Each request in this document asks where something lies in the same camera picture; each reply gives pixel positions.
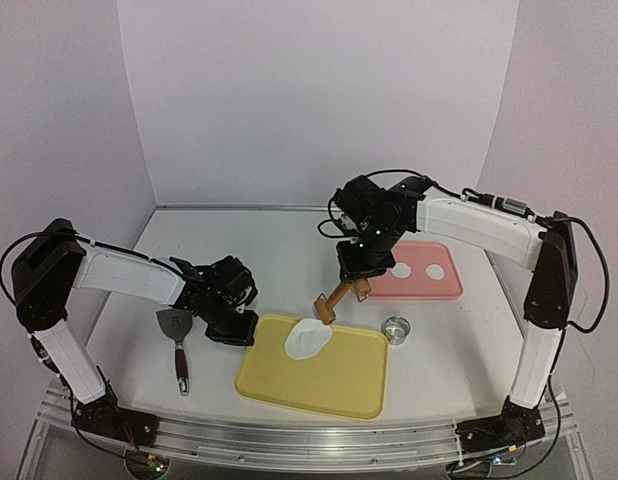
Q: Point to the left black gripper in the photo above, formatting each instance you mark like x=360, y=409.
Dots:
x=234, y=332

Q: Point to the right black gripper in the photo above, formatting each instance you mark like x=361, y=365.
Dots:
x=362, y=271

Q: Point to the wooden double-ended rolling pin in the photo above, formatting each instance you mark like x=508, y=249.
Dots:
x=324, y=306

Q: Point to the white dough lump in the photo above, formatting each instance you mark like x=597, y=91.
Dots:
x=307, y=338

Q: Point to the yellow plastic tray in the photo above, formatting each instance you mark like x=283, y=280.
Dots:
x=345, y=379

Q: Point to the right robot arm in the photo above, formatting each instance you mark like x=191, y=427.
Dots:
x=374, y=219

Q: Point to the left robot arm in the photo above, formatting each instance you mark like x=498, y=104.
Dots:
x=41, y=270

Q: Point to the round dumpling wrapper left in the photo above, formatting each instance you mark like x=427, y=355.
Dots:
x=401, y=270

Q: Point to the round dumpling wrapper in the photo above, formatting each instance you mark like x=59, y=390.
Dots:
x=435, y=272
x=401, y=270

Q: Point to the round dumpling wrapper right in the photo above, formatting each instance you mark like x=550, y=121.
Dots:
x=435, y=272

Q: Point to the pink plastic tray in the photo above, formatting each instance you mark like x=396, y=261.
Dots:
x=419, y=286

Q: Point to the metal scraper with wooden handle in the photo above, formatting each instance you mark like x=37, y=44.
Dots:
x=178, y=345

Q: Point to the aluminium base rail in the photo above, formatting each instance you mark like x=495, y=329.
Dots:
x=274, y=446

